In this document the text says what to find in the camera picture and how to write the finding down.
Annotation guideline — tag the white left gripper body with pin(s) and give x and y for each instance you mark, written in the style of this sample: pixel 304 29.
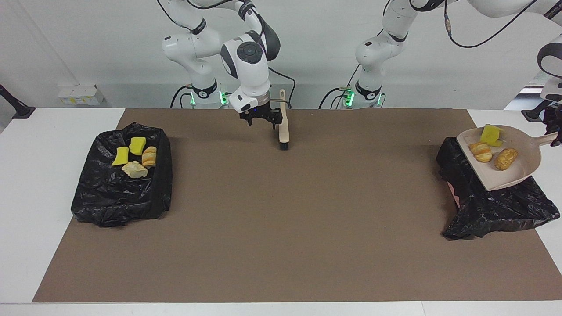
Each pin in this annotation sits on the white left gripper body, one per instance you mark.
pixel 554 93

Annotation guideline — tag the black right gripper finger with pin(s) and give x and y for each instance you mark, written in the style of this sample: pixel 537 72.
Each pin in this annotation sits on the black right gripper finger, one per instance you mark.
pixel 276 118
pixel 248 118

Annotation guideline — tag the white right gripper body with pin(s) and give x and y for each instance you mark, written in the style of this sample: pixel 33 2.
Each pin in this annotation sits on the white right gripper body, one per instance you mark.
pixel 246 102

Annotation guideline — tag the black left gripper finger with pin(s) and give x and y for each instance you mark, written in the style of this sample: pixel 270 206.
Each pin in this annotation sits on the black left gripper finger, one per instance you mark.
pixel 555 125

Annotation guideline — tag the beige hand brush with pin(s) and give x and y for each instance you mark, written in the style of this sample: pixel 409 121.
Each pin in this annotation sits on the beige hand brush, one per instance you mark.
pixel 284 127

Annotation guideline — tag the beige plastic dustpan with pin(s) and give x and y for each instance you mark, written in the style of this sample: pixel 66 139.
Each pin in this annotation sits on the beige plastic dustpan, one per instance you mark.
pixel 527 162

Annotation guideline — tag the brown bread roll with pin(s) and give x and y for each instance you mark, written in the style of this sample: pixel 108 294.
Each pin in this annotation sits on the brown bread roll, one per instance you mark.
pixel 506 159

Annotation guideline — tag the notched yellow sponge piece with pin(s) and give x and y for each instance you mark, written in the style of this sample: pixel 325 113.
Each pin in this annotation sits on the notched yellow sponge piece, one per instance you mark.
pixel 491 134

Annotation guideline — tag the pale crusty bread chunk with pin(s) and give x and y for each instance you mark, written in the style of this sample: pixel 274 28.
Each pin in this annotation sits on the pale crusty bread chunk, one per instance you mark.
pixel 135 170
pixel 149 156
pixel 480 151

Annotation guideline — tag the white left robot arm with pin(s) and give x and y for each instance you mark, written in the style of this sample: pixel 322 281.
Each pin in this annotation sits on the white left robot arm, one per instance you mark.
pixel 377 48

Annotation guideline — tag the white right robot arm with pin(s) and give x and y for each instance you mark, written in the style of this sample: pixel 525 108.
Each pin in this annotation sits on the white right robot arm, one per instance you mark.
pixel 189 44

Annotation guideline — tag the black plastic trash bag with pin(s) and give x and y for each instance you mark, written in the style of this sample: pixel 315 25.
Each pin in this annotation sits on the black plastic trash bag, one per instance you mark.
pixel 123 202
pixel 496 210

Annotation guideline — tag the pink plastic bin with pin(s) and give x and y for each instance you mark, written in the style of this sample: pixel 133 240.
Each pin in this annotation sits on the pink plastic bin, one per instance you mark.
pixel 454 199

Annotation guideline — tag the black stand foot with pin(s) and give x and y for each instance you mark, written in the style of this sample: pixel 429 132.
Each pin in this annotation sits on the black stand foot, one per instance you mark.
pixel 533 115
pixel 22 112

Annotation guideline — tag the brown table mat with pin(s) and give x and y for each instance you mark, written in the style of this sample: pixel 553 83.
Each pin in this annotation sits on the brown table mat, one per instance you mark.
pixel 263 263

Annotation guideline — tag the white wall socket box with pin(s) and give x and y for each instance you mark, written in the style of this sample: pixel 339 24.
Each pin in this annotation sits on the white wall socket box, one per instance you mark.
pixel 81 94

